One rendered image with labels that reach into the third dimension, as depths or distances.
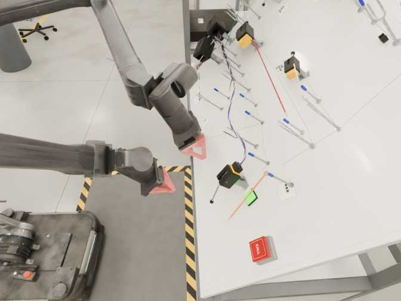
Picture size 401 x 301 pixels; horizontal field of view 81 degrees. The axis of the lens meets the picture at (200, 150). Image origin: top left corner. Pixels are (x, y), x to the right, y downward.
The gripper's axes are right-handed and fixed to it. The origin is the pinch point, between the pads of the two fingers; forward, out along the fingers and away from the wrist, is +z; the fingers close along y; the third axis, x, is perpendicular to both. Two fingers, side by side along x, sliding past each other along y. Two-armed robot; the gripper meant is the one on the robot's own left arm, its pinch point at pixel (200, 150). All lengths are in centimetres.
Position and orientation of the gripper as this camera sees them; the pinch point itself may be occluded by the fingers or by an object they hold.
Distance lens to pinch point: 62.5
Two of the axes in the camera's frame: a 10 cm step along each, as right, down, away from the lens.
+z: 4.6, 6.5, 6.1
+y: -2.1, -5.8, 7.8
